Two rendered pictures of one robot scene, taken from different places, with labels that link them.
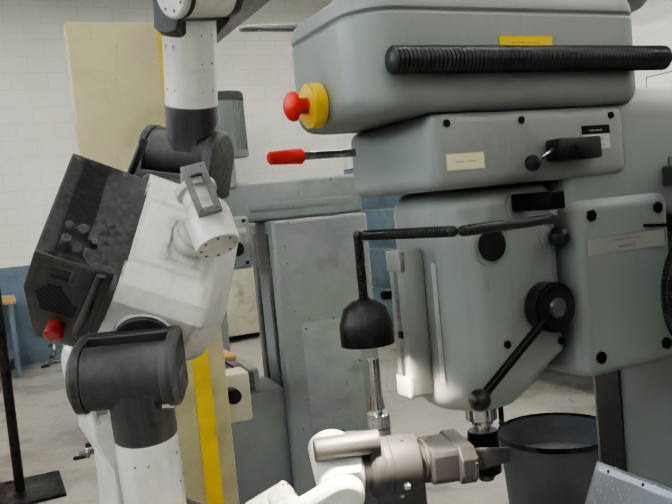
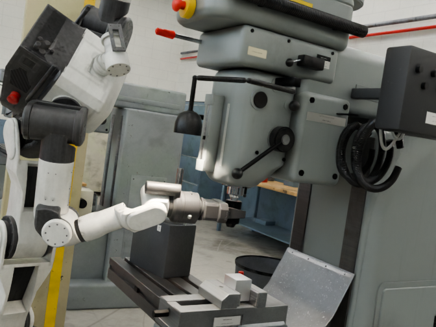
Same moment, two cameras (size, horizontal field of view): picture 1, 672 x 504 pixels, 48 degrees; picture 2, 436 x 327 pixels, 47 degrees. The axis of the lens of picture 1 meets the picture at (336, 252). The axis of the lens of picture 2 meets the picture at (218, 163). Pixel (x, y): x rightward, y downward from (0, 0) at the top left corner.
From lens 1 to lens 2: 0.36 m
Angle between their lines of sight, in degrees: 7
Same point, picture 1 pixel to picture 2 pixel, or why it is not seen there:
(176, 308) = (87, 98)
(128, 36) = not seen: outside the picture
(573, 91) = (316, 35)
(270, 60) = (143, 20)
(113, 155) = not seen: hidden behind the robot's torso
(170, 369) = (80, 123)
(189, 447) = not seen: hidden behind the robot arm
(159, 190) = (90, 37)
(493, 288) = (256, 122)
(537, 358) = (270, 165)
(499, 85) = (281, 19)
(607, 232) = (318, 111)
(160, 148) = (93, 17)
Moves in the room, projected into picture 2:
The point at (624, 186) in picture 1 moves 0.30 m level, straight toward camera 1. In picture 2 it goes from (331, 91) to (328, 76)
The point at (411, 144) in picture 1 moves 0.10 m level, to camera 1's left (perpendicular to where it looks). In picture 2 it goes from (232, 38) to (194, 32)
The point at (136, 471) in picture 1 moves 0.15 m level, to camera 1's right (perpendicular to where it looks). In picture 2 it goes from (48, 175) to (107, 182)
